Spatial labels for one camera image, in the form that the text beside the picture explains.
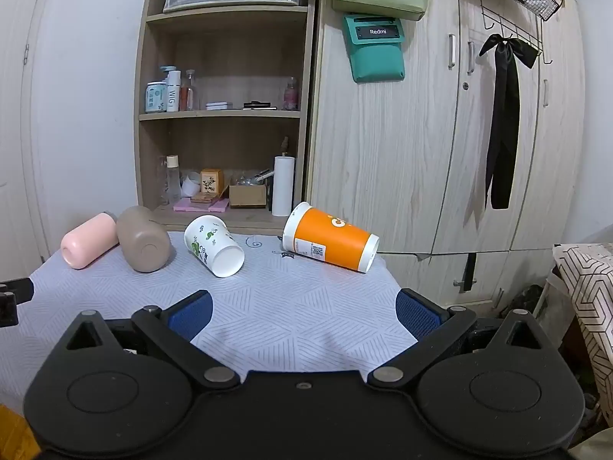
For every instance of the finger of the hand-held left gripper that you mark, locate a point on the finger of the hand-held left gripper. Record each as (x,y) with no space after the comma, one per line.
(9,304)

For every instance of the wooden open shelf unit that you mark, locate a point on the wooden open shelf unit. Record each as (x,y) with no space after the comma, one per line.
(225,139)

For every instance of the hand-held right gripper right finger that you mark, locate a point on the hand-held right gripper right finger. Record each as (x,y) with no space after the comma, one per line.
(417,315)

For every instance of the teal pouch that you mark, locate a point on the teal pouch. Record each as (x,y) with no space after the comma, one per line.
(376,60)

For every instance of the flat black case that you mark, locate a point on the flat black case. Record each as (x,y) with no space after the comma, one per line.
(258,105)

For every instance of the pale blue patterned tablecloth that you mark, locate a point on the pale blue patterned tablecloth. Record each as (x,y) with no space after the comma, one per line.
(287,306)

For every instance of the white small cup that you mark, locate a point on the white small cup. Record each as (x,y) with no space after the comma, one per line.
(191,186)

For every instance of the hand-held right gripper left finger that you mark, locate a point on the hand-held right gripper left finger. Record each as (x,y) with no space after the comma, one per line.
(191,314)

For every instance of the wooden wardrobe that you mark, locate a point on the wooden wardrobe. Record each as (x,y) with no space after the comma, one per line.
(397,153)

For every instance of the white cup with green print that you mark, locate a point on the white cup with green print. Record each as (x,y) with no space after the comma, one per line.
(215,247)

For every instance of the yellow object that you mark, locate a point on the yellow object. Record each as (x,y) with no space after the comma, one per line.
(14,433)

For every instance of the black ribbon bow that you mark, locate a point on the black ribbon bow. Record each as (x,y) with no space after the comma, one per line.
(505,105)

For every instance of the clear bottle with cream cap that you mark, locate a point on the clear bottle with cream cap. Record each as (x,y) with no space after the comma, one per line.
(173,182)

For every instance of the pink flat tray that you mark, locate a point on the pink flat tray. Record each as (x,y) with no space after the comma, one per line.
(191,206)

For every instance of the white paper towel roll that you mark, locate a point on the white paper towel roll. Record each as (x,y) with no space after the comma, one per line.
(282,187)

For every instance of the clear glass bottle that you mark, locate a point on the clear glass bottle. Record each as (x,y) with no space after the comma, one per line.
(190,93)

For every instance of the pink cup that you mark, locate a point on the pink cup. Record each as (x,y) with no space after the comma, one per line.
(88,242)

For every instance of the yellow box with flower print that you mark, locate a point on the yellow box with flower print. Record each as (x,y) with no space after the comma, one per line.
(212,183)

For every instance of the geometric patterned cloth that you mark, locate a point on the geometric patterned cloth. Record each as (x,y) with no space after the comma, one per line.
(591,297)

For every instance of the orange paper cup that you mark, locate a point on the orange paper cup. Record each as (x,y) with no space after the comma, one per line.
(330,242)

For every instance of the pink small bottle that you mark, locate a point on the pink small bottle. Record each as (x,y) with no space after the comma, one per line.
(290,96)

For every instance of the white tall bottle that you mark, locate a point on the white tall bottle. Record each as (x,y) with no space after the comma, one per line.
(173,93)

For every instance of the flat silver tin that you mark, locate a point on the flat silver tin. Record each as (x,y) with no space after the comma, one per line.
(219,105)

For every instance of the teal-lidded white jar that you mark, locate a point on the teal-lidded white jar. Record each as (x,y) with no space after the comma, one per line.
(156,98)

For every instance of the small cardboard box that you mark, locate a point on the small cardboard box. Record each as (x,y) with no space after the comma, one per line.
(247,195)

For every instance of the taupe cup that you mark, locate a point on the taupe cup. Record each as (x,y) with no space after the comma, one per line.
(141,237)

